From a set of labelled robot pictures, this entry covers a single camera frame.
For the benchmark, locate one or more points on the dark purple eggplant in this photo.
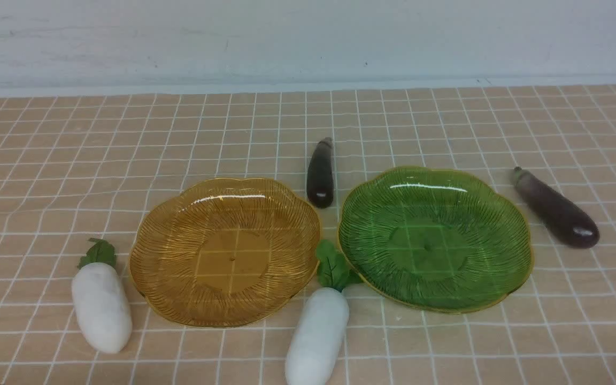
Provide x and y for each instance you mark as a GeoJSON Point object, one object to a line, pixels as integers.
{"type": "Point", "coordinates": [320, 186]}

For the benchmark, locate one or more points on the white radish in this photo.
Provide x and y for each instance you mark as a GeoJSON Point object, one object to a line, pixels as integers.
{"type": "Point", "coordinates": [318, 337]}
{"type": "Point", "coordinates": [101, 306]}

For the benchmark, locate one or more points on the amber ribbed glass plate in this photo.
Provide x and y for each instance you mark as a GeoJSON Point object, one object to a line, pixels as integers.
{"type": "Point", "coordinates": [225, 252]}

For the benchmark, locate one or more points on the green ribbed glass plate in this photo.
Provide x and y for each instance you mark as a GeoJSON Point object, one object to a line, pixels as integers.
{"type": "Point", "coordinates": [439, 240]}

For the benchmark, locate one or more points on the beige checked tablecloth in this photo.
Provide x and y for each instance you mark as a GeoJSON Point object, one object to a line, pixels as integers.
{"type": "Point", "coordinates": [75, 168]}

